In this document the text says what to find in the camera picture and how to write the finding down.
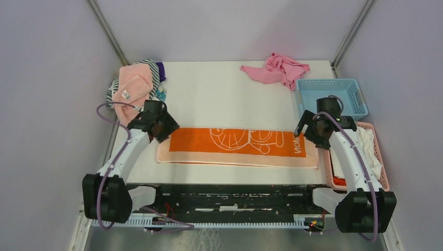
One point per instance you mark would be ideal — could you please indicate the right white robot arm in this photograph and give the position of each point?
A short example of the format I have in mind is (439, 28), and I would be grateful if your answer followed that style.
(366, 207)

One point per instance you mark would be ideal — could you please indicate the blue plastic basket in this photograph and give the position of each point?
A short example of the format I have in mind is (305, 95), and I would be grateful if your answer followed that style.
(348, 90)

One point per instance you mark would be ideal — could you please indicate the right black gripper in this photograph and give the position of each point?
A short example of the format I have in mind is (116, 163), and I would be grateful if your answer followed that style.
(306, 118)

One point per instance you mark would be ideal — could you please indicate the pink plastic basket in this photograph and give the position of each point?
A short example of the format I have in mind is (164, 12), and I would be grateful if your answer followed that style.
(325, 154)

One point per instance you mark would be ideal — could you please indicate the orange cartoon towel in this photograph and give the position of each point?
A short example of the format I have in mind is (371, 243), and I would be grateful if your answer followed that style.
(242, 147)

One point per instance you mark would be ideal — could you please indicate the light pink towel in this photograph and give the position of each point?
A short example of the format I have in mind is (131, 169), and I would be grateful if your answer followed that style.
(135, 84)

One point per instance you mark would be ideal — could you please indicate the purple cloth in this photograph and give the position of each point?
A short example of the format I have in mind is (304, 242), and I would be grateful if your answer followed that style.
(162, 72)

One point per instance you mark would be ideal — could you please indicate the striped cloth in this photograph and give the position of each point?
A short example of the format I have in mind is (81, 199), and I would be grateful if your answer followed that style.
(114, 85)

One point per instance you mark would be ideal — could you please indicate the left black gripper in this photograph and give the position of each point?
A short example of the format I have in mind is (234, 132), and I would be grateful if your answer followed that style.
(170, 126)

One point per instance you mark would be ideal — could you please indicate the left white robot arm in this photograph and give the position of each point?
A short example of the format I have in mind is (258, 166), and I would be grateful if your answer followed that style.
(106, 197)

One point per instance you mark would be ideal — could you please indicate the teal patterned cloth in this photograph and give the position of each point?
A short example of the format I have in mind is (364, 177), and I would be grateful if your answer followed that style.
(161, 94)

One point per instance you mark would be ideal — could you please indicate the white cloth in basket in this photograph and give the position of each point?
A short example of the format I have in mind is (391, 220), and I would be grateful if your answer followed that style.
(366, 141)

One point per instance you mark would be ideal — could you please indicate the white slotted cable duct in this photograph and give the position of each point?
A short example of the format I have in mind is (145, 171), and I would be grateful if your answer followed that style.
(151, 221)

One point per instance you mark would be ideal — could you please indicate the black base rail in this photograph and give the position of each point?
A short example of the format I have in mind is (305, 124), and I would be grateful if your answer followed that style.
(234, 203)

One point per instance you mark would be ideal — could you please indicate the pink crumpled towel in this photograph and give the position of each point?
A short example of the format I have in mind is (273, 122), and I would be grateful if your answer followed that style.
(278, 69)

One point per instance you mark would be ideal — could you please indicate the orange cloth in basket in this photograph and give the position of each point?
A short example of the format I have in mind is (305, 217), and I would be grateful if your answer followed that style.
(339, 181)

